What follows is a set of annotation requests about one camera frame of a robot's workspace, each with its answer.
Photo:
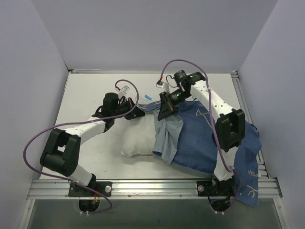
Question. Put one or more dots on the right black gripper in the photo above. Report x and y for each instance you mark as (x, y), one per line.
(165, 105)

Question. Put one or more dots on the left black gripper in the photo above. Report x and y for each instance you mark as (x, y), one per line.
(131, 109)

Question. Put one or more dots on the white pillow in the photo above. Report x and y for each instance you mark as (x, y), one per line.
(139, 137)

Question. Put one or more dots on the blue-grey pillowcase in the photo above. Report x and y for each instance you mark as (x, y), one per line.
(185, 139)

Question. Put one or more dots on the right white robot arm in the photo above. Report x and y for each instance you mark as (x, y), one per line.
(228, 124)

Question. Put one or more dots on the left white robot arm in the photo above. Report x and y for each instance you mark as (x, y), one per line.
(61, 153)

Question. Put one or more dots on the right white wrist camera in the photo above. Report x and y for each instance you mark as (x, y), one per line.
(163, 86)

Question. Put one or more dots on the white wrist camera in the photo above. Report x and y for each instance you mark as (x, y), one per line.
(163, 86)
(123, 91)

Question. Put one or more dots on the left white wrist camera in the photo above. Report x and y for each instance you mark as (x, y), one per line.
(123, 91)

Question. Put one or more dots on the aluminium back rail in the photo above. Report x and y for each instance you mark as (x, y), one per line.
(98, 71)

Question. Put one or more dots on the aluminium rail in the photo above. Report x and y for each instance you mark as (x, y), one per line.
(98, 71)
(121, 189)
(242, 102)

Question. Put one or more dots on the aluminium front rail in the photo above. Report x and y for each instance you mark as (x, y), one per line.
(121, 189)

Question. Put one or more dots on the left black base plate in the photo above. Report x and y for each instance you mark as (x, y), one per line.
(103, 187)

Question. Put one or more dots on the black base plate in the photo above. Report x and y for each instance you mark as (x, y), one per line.
(215, 188)
(103, 187)

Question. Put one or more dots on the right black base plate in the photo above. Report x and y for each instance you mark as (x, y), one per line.
(215, 188)

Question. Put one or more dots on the aluminium right side rail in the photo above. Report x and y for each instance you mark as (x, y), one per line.
(242, 102)

